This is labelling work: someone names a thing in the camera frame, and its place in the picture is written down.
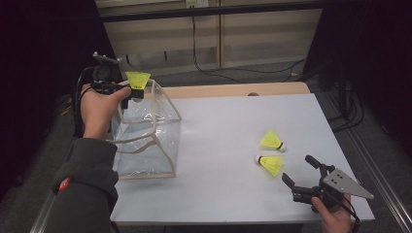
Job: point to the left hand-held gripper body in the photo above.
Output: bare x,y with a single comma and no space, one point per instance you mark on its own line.
105,76

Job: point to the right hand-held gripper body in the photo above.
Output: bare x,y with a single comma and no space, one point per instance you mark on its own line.
343,184

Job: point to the yellow shuttlecock white cork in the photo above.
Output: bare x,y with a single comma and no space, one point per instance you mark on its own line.
270,140
137,79
272,163

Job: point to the clear plastic bag beige trim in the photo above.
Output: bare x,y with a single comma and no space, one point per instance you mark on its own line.
149,149

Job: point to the person's left hand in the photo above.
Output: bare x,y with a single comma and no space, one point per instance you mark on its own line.
98,113

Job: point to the person's right hand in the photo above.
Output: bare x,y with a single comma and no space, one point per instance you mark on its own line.
335,221

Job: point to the black stand leg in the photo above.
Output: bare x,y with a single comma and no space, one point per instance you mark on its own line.
76,123

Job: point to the black curtain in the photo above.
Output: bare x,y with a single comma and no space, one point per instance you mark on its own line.
382,48
39,48

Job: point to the small brown round knob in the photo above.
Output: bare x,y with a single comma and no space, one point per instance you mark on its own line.
253,94

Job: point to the beige wooden cabinet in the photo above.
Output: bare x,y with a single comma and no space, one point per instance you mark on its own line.
259,39

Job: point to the aluminium floor rail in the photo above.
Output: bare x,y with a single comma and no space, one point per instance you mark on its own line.
393,194
40,223

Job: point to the white wall socket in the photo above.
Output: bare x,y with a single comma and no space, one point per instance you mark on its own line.
197,3

